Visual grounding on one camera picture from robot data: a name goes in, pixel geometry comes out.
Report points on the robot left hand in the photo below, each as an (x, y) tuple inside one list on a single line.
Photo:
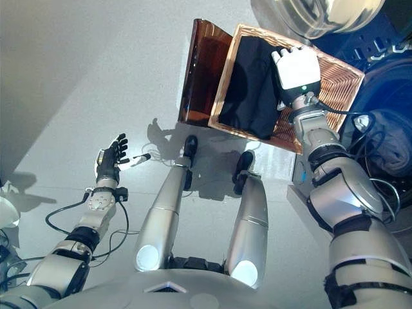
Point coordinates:
[(109, 157)]

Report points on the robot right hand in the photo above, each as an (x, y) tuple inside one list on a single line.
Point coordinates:
[(297, 71)]

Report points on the black garment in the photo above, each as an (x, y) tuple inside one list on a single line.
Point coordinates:
[(251, 90)]

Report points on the white garment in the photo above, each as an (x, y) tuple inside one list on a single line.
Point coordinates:
[(391, 145)]

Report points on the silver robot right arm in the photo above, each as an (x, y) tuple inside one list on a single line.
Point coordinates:
[(347, 193)]

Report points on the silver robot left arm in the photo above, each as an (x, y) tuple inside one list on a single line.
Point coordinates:
[(58, 267)]

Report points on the grey front-load washing machine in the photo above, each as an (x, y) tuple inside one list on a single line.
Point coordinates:
[(334, 48)]

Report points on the woven wicker basket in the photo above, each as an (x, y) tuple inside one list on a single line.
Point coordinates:
[(338, 83)]

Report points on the round glass washer door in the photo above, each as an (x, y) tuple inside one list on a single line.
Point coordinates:
[(315, 16)]

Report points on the robot left leg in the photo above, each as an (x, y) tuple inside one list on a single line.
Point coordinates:
[(164, 209)]

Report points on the robot leg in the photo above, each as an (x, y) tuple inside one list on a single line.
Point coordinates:
[(164, 209), (251, 225)]

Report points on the brown translucent acrylic stool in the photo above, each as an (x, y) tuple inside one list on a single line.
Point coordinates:
[(202, 74)]

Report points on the blue drain tag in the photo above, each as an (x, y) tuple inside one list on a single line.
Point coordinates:
[(302, 176)]

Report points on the white rounded device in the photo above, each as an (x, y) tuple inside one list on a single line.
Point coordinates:
[(8, 209)]

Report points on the robot right leg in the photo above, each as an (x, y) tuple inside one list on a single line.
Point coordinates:
[(251, 225)]

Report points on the silver robot torso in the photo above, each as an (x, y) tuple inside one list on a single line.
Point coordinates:
[(199, 293)]

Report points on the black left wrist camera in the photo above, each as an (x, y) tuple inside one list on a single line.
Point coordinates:
[(121, 194)]

